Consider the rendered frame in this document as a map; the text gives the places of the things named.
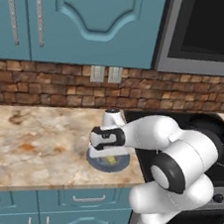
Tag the grey wall socket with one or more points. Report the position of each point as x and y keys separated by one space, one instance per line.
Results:
x=97 y=73
x=115 y=75

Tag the steel microwave oven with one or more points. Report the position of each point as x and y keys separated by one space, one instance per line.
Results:
x=208 y=30

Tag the black and steel stove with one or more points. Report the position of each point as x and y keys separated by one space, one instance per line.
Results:
x=135 y=115

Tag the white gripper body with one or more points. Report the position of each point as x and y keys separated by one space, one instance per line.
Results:
x=99 y=153

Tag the teal drawer front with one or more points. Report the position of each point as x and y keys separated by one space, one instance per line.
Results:
x=15 y=201
x=52 y=197

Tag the yellow butter stick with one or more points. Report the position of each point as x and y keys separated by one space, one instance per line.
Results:
x=111 y=159

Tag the wide teal wall cupboard door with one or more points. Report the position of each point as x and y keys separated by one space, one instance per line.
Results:
x=96 y=15

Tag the black oven door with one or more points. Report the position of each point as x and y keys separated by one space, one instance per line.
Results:
x=199 y=222

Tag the narrow teal wall cupboard door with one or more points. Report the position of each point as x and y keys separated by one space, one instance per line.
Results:
x=2 y=49

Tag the grey-blue round plate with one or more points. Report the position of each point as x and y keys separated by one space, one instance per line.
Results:
x=108 y=167

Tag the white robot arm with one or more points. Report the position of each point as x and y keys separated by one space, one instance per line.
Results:
x=182 y=153

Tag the black stove knob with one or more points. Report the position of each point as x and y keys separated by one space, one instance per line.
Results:
x=218 y=198

